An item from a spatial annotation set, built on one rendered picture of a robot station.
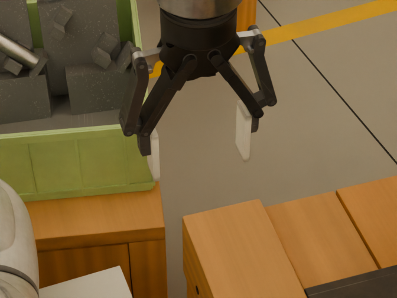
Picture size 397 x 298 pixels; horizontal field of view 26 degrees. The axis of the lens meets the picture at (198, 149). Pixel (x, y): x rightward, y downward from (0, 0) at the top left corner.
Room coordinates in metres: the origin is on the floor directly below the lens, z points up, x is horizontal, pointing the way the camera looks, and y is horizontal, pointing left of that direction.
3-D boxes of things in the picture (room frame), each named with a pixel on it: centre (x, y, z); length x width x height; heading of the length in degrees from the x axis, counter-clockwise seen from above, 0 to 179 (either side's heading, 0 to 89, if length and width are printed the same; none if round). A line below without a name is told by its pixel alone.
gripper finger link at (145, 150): (0.67, 0.07, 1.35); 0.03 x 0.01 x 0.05; 107
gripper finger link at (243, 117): (0.71, -0.05, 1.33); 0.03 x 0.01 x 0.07; 17
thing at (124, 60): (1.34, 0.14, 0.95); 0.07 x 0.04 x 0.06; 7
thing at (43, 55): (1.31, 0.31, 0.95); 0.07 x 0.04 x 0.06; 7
